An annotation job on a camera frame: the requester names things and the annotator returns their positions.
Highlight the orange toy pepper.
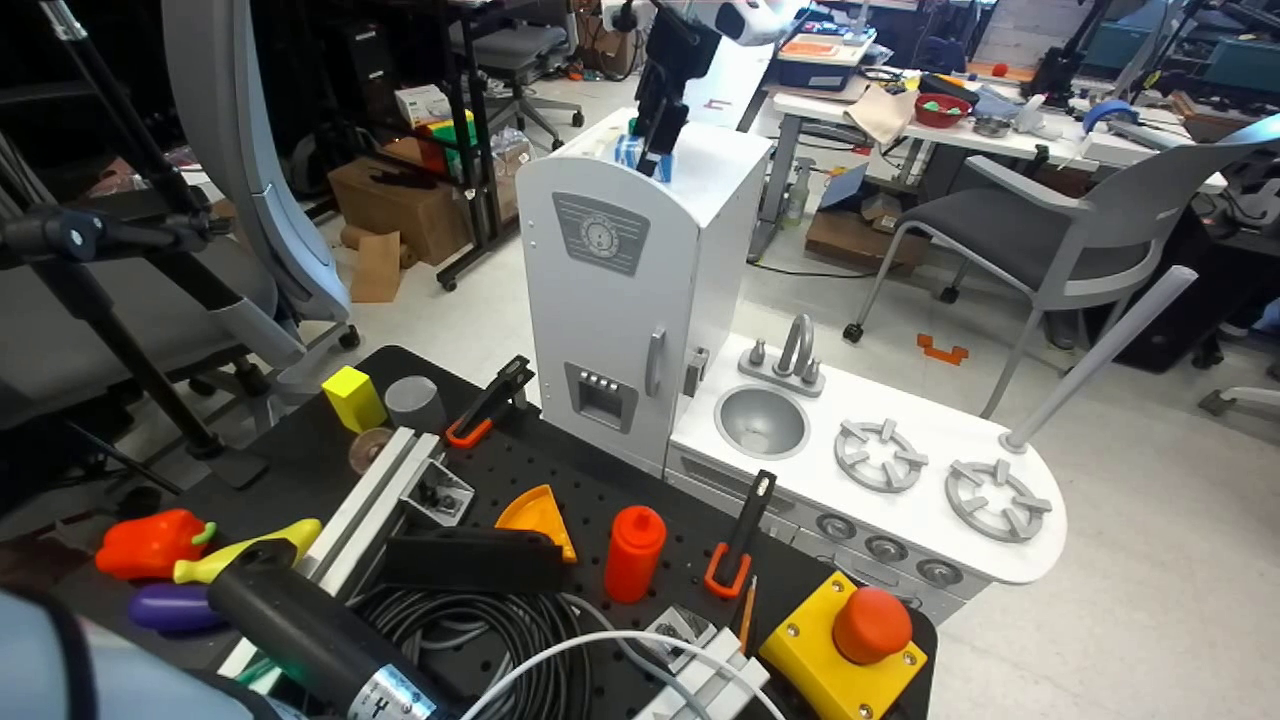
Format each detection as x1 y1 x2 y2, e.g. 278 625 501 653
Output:
90 506 216 584

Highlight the grey cylinder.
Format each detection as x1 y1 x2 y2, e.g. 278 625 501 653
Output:
378 374 448 432

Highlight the green box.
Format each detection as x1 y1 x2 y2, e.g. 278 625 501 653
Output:
425 112 478 185

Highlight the cluttered white table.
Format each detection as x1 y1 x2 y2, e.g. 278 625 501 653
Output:
744 75 1202 274

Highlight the black and orange clamp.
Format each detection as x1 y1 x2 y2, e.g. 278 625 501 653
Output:
440 352 541 455
699 470 778 604

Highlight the black foam block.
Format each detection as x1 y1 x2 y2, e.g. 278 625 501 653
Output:
354 529 579 600

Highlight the grey chair with armrests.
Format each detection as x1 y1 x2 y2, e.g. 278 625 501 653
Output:
838 112 1280 425

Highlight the orange plastic cylinder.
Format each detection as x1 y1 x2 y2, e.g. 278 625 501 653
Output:
598 500 671 610

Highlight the white toy kitchen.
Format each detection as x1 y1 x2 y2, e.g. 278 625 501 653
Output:
511 110 1072 628

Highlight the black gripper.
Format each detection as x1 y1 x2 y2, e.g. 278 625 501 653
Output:
624 5 727 175

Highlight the silver toy sink bowl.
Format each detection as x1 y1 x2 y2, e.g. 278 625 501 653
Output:
710 384 813 460

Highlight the black cylinder with silver collar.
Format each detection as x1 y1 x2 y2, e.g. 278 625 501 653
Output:
202 542 450 720

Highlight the white rod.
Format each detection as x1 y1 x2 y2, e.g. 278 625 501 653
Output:
997 260 1202 460

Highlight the flat cardboard box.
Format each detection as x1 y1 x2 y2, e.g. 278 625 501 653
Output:
799 185 924 280

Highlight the large cardboard box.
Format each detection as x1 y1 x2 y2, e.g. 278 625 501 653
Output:
324 136 474 269

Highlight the yellow block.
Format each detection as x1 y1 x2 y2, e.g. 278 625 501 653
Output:
319 364 392 437

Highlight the grey toy stove burner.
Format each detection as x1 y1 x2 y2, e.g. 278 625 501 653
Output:
831 418 931 498
939 455 1054 546

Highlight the small cardboard box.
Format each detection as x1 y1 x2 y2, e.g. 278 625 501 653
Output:
337 224 408 309

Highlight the small orange bracket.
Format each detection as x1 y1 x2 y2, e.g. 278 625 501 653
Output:
913 333 972 368

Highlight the silver toy faucet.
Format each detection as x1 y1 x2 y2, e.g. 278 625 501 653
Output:
737 313 829 397

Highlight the yellow toy banana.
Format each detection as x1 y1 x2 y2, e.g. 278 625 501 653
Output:
173 518 327 594

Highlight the yellow emergency stop button box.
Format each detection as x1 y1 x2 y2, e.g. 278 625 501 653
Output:
755 567 931 720

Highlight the black metal rack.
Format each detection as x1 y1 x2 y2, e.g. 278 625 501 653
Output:
433 0 537 298

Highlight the purple toy eggplant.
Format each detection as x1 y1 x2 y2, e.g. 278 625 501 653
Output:
127 582 231 642

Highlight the white box with blue stripes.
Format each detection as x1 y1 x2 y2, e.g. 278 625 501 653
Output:
610 122 674 190

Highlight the grey curved panel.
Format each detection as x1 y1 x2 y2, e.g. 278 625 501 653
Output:
154 0 354 326

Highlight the brown round disc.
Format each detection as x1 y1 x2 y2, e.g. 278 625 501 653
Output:
343 425 394 478

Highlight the red bowl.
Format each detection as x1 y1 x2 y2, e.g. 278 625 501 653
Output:
913 89 980 133

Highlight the coiled black cable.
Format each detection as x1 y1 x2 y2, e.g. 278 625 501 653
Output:
346 584 633 720

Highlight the black office chair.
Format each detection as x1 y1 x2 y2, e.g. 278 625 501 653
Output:
462 0 590 151

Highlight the aluminium extrusion bar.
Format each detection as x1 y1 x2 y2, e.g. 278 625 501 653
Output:
210 425 448 683

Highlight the blue and orange box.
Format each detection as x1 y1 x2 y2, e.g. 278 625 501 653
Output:
773 26 884 97

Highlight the black tripod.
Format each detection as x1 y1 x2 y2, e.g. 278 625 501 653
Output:
0 0 271 466

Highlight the orange cone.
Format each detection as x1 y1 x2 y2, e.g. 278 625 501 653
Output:
492 480 584 567

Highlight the thin orange stick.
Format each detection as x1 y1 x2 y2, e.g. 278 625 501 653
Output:
737 571 764 658

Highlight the white cable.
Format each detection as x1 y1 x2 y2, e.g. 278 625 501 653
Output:
467 628 792 720

